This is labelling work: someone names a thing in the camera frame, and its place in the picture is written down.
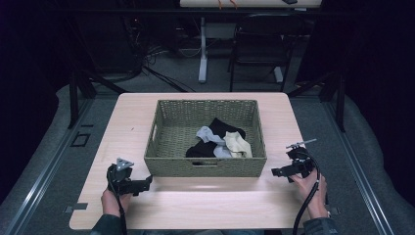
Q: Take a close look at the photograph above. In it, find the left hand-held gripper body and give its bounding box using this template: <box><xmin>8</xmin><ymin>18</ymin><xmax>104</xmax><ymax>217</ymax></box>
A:
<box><xmin>106</xmin><ymin>158</ymin><xmax>142</xmax><ymax>197</ymax></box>

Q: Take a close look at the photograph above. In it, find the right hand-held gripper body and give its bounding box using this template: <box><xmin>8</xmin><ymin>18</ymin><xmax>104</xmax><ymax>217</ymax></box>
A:
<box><xmin>283</xmin><ymin>138</ymin><xmax>318</xmax><ymax>180</ymax></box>

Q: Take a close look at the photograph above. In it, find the green woven basket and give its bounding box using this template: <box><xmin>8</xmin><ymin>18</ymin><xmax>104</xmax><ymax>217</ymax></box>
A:
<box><xmin>144</xmin><ymin>99</ymin><xmax>268</xmax><ymax>178</ymax></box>

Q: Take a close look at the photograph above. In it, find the cream sock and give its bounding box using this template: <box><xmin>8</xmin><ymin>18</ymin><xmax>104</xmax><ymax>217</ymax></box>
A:
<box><xmin>222</xmin><ymin>130</ymin><xmax>254</xmax><ymax>160</ymax></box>

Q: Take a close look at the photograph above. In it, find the pile of socks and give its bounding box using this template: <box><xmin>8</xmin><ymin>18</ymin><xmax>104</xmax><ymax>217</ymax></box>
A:
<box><xmin>185</xmin><ymin>117</ymin><xmax>247</xmax><ymax>159</ymax></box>

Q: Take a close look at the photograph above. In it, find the light grey sock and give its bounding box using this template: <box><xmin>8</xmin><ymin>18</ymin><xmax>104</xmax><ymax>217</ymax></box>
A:
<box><xmin>195</xmin><ymin>125</ymin><xmax>233</xmax><ymax>160</ymax></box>

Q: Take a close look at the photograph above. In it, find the person's right hand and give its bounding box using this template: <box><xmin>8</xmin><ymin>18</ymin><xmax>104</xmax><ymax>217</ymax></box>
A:
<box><xmin>289</xmin><ymin>167</ymin><xmax>328</xmax><ymax>220</ymax></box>

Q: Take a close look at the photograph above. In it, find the person's left hand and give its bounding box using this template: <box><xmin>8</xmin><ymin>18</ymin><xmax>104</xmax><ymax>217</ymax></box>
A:
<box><xmin>101</xmin><ymin>187</ymin><xmax>133</xmax><ymax>218</ymax></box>

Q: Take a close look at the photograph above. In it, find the black metal stand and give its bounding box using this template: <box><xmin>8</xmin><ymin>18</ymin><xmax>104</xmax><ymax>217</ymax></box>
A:
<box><xmin>67</xmin><ymin>69</ymin><xmax>129</xmax><ymax>130</ymax></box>
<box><xmin>287</xmin><ymin>70</ymin><xmax>346</xmax><ymax>133</ymax></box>

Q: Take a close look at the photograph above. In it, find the black folding chair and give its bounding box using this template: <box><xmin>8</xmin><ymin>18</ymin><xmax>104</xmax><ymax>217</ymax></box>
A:
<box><xmin>227</xmin><ymin>13</ymin><xmax>305</xmax><ymax>93</ymax></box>

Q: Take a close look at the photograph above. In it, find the white desk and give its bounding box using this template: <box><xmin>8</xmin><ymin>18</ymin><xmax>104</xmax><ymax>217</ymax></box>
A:
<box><xmin>179</xmin><ymin>0</ymin><xmax>323</xmax><ymax>84</ymax></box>

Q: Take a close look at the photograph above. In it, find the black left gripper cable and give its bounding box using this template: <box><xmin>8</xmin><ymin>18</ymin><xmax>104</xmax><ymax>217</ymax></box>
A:
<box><xmin>107</xmin><ymin>164</ymin><xmax>128</xmax><ymax>235</ymax></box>

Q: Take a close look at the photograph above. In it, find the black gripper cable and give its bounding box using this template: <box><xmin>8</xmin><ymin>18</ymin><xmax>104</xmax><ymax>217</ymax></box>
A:
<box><xmin>292</xmin><ymin>150</ymin><xmax>322</xmax><ymax>235</ymax></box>
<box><xmin>107</xmin><ymin>164</ymin><xmax>128</xmax><ymax>235</ymax></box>

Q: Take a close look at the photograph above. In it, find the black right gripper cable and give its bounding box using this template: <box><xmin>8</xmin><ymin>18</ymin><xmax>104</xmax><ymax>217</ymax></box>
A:
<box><xmin>292</xmin><ymin>150</ymin><xmax>322</xmax><ymax>235</ymax></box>

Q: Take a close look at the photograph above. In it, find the black floor socket frame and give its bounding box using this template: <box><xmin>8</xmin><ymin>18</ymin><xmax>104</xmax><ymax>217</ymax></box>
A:
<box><xmin>69</xmin><ymin>131</ymin><xmax>92</xmax><ymax>148</ymax></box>

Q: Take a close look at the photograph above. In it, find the metal floor rail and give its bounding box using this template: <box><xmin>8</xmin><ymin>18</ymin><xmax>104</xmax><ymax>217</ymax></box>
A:
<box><xmin>321</xmin><ymin>97</ymin><xmax>395</xmax><ymax>235</ymax></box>
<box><xmin>3</xmin><ymin>97</ymin><xmax>96</xmax><ymax>235</ymax></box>

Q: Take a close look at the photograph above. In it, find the bundle of floor cables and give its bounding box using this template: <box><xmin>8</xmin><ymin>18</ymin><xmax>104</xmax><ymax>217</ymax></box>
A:
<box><xmin>123</xmin><ymin>16</ymin><xmax>198</xmax><ymax>94</ymax></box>

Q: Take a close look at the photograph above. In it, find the orange cable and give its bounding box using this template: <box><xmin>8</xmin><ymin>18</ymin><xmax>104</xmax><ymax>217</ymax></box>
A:
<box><xmin>216</xmin><ymin>0</ymin><xmax>240</xmax><ymax>10</ymax></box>

